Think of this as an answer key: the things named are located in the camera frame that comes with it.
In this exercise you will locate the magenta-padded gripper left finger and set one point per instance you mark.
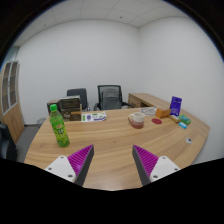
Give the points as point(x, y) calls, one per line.
point(78, 160)

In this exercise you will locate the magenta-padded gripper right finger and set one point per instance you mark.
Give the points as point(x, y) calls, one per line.
point(146, 160)

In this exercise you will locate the green drink bottle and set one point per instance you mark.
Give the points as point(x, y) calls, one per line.
point(60, 130)

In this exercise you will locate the flat round red coaster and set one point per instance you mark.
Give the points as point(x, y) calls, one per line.
point(156, 121)

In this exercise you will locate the white and maroon mug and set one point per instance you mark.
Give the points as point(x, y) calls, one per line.
point(137, 120)

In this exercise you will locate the brown flat carton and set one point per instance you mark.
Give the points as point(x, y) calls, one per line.
point(73, 116)

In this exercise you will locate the white leaflet with green print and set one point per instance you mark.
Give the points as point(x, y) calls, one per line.
point(94, 117)

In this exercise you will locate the tan labelled packet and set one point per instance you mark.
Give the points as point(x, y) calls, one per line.
point(174, 118)

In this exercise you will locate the small blue packet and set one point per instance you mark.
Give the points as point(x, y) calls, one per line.
point(182, 125)

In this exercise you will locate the grey waste bin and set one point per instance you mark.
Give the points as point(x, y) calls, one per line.
point(41, 122)

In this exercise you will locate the green packet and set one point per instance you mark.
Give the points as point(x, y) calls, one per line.
point(185, 119)

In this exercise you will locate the purple standing pouch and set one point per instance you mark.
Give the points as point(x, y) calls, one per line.
point(175, 105)

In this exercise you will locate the wooden side desk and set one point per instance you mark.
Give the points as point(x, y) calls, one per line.
point(143, 98)

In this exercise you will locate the black office chair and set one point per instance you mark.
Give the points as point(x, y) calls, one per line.
point(78, 95)

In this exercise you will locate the grey mesh office chair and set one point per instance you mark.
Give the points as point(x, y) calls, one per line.
point(110, 97)

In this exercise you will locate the black sofa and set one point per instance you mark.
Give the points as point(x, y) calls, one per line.
point(6, 141)

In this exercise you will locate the wooden shelf cabinet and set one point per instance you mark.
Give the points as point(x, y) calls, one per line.
point(11, 113)

